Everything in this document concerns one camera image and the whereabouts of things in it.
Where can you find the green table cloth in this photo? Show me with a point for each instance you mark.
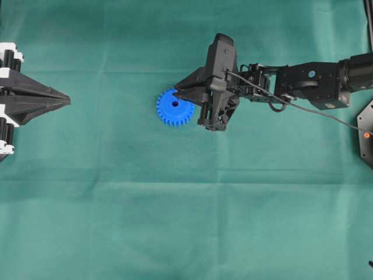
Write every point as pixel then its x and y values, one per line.
pixel 102 189

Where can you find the blue plastic gear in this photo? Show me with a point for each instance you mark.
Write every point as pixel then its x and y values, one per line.
pixel 172 111

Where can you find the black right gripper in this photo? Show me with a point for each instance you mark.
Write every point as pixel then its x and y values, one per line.
pixel 249 82

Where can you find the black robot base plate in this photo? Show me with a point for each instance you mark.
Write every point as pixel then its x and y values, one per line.
pixel 364 121

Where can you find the black frame rail top right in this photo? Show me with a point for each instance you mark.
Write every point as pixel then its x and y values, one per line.
pixel 368 13

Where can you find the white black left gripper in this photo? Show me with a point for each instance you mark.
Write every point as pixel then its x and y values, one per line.
pixel 14 114

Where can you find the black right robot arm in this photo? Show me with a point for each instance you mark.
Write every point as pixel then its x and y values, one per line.
pixel 325 85

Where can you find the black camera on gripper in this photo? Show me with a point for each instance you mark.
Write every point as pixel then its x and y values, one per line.
pixel 221 59

